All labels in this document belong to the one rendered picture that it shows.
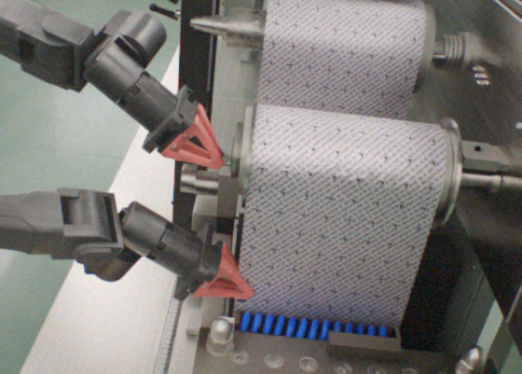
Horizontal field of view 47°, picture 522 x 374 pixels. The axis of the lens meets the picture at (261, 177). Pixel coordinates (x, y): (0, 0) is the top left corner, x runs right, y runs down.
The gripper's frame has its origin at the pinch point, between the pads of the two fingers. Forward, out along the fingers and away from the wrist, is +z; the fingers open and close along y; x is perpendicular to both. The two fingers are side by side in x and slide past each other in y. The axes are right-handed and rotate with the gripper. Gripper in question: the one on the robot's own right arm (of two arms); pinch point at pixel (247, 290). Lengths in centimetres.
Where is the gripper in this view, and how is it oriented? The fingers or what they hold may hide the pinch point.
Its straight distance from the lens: 83.8
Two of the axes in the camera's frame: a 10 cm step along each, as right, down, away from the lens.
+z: 8.1, 5.2, 2.8
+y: -0.3, 5.1, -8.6
